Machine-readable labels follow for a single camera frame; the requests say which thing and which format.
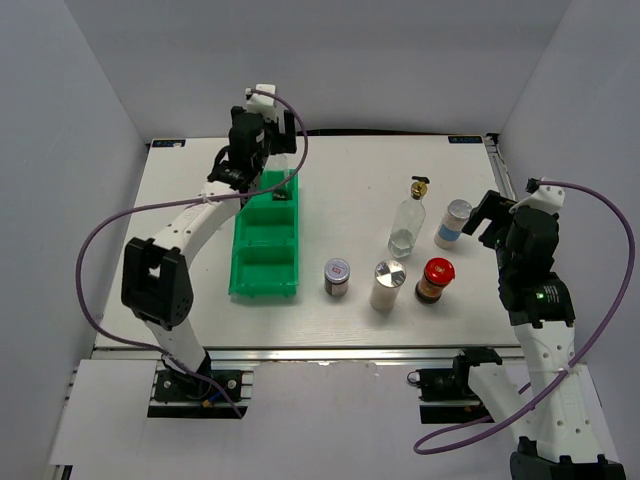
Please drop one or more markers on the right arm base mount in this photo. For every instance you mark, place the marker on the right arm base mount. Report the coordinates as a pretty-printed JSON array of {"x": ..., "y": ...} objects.
[{"x": 444, "y": 393}]

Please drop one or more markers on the small dark spice jar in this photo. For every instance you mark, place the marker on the small dark spice jar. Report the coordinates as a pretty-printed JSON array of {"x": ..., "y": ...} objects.
[{"x": 336, "y": 277}]

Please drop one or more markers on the clear glass oil bottle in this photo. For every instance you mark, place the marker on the clear glass oil bottle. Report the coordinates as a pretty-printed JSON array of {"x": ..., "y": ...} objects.
[{"x": 409, "y": 219}]

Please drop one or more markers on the red lid sauce jar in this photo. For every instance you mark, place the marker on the red lid sauce jar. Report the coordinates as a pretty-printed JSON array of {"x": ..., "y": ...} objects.
[{"x": 437, "y": 274}]

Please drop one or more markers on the table logo sticker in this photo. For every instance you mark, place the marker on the table logo sticker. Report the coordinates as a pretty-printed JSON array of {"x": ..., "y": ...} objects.
[
  {"x": 465, "y": 139},
  {"x": 168, "y": 143}
]

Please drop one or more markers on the green plastic divided bin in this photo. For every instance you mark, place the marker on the green plastic divided bin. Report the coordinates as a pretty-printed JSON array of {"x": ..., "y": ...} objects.
[{"x": 265, "y": 253}]

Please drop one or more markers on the right table logo sticker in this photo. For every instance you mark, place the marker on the right table logo sticker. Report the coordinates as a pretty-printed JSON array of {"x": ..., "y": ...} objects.
[{"x": 465, "y": 139}]

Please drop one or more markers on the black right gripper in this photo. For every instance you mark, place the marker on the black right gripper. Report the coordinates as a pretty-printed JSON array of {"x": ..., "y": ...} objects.
[{"x": 492, "y": 207}]

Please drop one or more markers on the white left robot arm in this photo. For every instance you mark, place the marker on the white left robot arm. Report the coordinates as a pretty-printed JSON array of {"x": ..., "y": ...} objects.
[{"x": 156, "y": 284}]

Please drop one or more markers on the left table logo sticker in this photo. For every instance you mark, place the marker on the left table logo sticker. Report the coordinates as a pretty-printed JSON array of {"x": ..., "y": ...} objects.
[{"x": 168, "y": 143}]

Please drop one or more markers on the white powder jar silver lid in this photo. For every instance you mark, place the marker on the white powder jar silver lid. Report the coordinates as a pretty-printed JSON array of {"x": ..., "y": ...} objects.
[{"x": 389, "y": 277}]

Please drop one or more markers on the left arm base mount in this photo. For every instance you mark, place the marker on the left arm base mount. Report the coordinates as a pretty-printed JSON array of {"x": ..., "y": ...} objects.
[{"x": 176, "y": 396}]

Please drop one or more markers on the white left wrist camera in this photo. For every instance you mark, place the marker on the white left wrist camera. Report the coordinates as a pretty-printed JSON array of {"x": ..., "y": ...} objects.
[{"x": 261, "y": 104}]

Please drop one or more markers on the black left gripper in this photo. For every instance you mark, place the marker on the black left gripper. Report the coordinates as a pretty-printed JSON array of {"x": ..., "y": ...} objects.
[{"x": 283, "y": 143}]

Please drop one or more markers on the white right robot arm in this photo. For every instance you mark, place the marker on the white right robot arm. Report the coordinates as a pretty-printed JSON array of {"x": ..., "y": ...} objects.
[{"x": 553, "y": 433}]

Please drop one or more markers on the blue label salt jar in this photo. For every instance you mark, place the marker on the blue label salt jar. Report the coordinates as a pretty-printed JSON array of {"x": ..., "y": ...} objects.
[{"x": 454, "y": 219}]

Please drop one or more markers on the glass bottle with dark residue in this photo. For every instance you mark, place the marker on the glass bottle with dark residue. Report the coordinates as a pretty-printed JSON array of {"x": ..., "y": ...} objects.
[{"x": 276, "y": 170}]

